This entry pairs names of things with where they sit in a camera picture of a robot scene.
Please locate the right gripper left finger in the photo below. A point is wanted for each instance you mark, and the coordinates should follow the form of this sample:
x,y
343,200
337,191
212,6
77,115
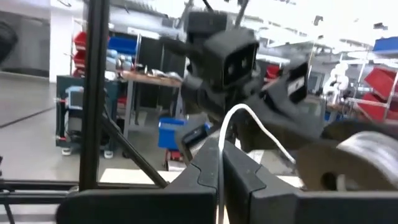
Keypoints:
x,y
155,208

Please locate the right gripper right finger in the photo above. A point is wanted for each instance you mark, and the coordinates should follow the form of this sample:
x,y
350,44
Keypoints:
x,y
280,208

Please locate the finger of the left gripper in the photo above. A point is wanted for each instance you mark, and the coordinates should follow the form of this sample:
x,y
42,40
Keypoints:
x,y
289,118
258,138

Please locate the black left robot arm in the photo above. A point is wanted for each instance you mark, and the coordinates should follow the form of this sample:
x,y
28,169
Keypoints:
x,y
205,25

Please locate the white robot figure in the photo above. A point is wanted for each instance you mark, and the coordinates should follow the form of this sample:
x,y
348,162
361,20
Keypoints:
x,y
337,81

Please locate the metal bin rack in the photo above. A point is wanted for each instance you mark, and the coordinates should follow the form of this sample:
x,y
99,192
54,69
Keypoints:
x,y
367,102

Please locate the blue floor bin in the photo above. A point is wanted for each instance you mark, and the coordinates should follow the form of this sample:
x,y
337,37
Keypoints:
x,y
169,133

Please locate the red slanted storage bin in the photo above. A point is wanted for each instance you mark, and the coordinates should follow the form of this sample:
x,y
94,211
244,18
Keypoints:
x,y
376,112
382,79

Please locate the blue bin on rack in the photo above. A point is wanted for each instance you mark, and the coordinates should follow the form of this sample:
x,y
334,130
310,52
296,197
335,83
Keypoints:
x,y
387,44

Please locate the teal equipment cart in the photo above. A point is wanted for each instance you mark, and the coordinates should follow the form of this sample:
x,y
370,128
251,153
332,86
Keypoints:
x,y
66,124

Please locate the wooden top workbench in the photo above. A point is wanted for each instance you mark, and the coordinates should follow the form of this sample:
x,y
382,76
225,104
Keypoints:
x,y
149,78

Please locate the black cabinet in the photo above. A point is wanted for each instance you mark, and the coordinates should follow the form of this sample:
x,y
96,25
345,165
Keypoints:
x,y
155,59

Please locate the light blue device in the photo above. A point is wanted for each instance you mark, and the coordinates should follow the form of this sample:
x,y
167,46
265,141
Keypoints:
x,y
74,98

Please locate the blue shelf bins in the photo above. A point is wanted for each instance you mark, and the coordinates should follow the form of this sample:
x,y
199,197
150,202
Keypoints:
x,y
122,45

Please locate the stacked red bins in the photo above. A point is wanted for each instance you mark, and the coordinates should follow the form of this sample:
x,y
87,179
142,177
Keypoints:
x,y
80,53

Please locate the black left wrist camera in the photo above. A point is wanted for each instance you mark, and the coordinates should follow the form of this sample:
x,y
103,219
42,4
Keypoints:
x,y
230,59

